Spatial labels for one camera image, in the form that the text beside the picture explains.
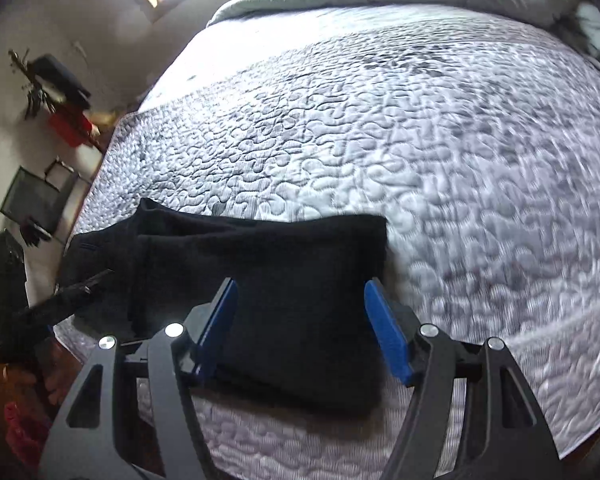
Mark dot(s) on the black pants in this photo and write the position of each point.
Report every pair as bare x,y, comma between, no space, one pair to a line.
290,280

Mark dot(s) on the red box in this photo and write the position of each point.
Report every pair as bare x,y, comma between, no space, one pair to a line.
70,127

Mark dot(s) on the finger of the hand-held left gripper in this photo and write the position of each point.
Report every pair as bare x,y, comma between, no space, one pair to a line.
65,297

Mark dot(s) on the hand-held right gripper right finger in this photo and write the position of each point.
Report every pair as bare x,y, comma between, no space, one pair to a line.
387,330

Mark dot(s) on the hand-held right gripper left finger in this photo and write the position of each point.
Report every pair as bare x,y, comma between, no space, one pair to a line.
217,325

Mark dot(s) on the grey quilted mattress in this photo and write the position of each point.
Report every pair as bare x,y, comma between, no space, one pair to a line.
405,135

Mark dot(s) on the black mesh chair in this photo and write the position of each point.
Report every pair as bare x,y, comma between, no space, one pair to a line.
30,200

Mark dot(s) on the red cloth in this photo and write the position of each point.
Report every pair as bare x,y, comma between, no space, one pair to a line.
25,430

